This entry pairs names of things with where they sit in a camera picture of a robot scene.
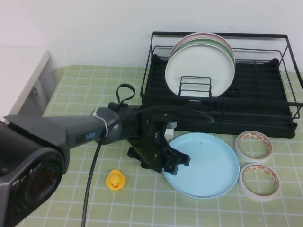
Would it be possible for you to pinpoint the yellow rubber duck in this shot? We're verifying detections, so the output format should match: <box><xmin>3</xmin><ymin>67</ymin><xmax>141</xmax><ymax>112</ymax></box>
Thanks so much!
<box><xmin>105</xmin><ymin>169</ymin><xmax>126</xmax><ymax>191</ymax></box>

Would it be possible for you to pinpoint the green plate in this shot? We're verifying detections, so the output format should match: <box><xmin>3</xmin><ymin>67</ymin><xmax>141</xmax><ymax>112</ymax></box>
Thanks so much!
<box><xmin>169</xmin><ymin>37</ymin><xmax>235</xmax><ymax>65</ymax></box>

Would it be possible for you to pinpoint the green checkered tablecloth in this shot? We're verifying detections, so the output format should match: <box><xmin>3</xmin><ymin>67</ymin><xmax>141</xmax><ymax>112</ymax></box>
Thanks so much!
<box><xmin>18</xmin><ymin>64</ymin><xmax>303</xmax><ymax>227</ymax></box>

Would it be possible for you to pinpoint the white cable tie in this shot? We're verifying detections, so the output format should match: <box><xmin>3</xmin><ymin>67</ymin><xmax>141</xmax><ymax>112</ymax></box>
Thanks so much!
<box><xmin>92</xmin><ymin>112</ymin><xmax>110</xmax><ymax>142</ymax></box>

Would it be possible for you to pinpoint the black wire dish rack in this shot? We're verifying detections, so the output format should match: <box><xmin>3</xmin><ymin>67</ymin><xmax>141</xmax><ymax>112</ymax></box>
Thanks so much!
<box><xmin>140</xmin><ymin>31</ymin><xmax>303</xmax><ymax>139</ymax></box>

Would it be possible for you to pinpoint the black looped cable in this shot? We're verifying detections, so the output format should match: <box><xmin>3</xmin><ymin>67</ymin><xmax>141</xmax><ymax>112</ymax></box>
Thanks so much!
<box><xmin>116</xmin><ymin>83</ymin><xmax>136</xmax><ymax>107</ymax></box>

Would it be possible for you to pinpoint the pink plate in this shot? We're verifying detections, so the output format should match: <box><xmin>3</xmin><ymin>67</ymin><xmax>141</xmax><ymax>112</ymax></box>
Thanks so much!
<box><xmin>170</xmin><ymin>32</ymin><xmax>232</xmax><ymax>55</ymax></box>

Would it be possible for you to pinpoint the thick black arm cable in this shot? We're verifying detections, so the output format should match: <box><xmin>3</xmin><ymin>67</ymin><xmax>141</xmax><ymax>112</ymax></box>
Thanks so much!
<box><xmin>81</xmin><ymin>106</ymin><xmax>215</xmax><ymax>227</ymax></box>

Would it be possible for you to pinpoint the light blue plate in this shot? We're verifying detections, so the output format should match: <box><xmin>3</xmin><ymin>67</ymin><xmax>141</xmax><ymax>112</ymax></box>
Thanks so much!
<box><xmin>162</xmin><ymin>132</ymin><xmax>240</xmax><ymax>200</ymax></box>

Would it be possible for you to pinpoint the white side table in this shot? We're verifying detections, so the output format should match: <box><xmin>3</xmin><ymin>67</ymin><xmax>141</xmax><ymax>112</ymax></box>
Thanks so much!
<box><xmin>0</xmin><ymin>44</ymin><xmax>59</xmax><ymax>123</ymax></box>

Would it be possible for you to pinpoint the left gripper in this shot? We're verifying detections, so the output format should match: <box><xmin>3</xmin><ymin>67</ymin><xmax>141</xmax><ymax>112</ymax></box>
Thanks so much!
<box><xmin>127</xmin><ymin>107</ymin><xmax>191</xmax><ymax>176</ymax></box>

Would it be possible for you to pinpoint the white plate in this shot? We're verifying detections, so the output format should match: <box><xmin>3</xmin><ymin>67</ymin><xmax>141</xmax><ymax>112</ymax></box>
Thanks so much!
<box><xmin>165</xmin><ymin>44</ymin><xmax>236</xmax><ymax>102</ymax></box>

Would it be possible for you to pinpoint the white tape roll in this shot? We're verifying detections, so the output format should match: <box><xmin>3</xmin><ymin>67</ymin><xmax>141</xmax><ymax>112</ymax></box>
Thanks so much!
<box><xmin>239</xmin><ymin>162</ymin><xmax>283</xmax><ymax>202</ymax></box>
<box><xmin>235</xmin><ymin>130</ymin><xmax>275</xmax><ymax>165</ymax></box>

